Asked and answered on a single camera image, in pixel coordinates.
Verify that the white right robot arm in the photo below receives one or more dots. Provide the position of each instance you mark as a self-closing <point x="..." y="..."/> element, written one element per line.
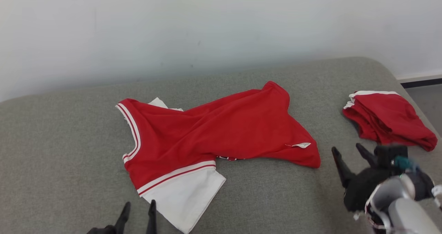
<point x="407" y="216"/>

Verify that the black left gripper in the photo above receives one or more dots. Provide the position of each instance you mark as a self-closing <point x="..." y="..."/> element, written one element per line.
<point x="102" y="230"/>

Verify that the red shorts with white stripe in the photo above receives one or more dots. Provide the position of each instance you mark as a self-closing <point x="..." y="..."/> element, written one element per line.
<point x="390" y="120"/>

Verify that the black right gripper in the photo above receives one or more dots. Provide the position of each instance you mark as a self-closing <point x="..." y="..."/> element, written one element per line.
<point x="362" y="189"/>

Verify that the grey fabric cloth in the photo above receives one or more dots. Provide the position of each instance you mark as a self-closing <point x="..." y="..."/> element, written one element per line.
<point x="69" y="158"/>

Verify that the white wall baseboard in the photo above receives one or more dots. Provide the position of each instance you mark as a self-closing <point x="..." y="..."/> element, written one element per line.
<point x="421" y="77"/>

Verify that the red jersey with white sleeves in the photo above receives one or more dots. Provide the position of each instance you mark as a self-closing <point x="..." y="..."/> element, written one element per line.
<point x="207" y="133"/>

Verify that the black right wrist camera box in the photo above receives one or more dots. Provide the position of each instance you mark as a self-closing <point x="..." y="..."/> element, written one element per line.
<point x="385" y="154"/>

